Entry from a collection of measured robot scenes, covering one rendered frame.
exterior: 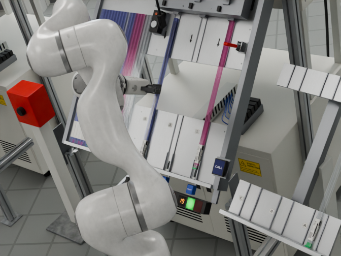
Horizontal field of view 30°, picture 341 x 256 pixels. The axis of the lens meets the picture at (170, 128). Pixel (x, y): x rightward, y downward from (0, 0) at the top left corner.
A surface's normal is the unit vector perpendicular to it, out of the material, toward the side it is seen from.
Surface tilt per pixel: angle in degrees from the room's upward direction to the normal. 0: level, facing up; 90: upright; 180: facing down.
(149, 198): 47
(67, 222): 0
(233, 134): 90
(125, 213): 57
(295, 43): 90
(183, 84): 0
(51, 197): 0
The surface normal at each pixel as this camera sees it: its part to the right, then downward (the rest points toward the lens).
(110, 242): 0.40, 0.54
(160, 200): 0.36, -0.07
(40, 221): -0.22, -0.80
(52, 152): 0.79, 0.20
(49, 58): 0.10, 0.30
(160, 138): -0.57, -0.14
